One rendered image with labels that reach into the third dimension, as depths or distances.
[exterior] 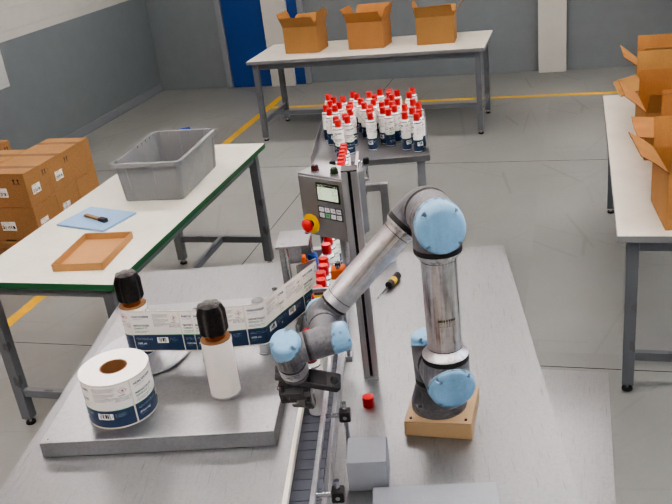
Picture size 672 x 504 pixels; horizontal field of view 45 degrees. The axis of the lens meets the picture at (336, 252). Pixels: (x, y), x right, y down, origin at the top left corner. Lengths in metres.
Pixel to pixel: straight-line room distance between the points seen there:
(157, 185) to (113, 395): 2.13
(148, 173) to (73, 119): 4.99
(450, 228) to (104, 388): 1.07
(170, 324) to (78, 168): 4.00
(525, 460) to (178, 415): 0.97
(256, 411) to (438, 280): 0.72
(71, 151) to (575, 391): 4.76
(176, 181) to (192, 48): 6.53
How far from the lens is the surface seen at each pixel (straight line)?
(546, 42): 9.64
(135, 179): 4.40
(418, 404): 2.27
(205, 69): 10.74
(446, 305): 1.97
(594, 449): 2.24
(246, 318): 2.56
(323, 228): 2.34
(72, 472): 2.43
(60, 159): 6.34
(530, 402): 2.39
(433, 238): 1.87
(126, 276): 2.62
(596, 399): 2.42
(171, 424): 2.40
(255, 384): 2.48
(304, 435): 2.24
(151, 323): 2.64
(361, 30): 7.76
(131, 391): 2.39
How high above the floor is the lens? 2.21
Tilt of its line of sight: 24 degrees down
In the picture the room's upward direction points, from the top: 7 degrees counter-clockwise
